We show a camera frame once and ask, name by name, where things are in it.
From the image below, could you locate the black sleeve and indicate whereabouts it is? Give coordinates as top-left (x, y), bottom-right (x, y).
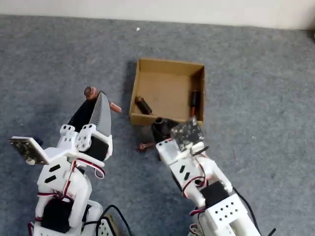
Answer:
top-left (154, 117), bottom-right (183, 135)

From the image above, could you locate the cardboard box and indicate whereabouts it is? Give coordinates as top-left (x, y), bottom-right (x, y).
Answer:
top-left (128, 58), bottom-right (206, 126)

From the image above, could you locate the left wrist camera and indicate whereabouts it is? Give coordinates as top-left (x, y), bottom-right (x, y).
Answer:
top-left (8, 137), bottom-right (51, 165)

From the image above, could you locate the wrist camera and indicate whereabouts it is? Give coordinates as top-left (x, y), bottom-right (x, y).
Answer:
top-left (170, 116), bottom-right (205, 152)
top-left (8, 137), bottom-right (51, 165)

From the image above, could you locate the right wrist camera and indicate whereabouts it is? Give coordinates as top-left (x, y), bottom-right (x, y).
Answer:
top-left (170, 116), bottom-right (205, 152)

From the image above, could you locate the black cable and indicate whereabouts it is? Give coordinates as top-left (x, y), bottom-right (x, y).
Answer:
top-left (232, 187), bottom-right (277, 236)
top-left (85, 204), bottom-right (134, 236)

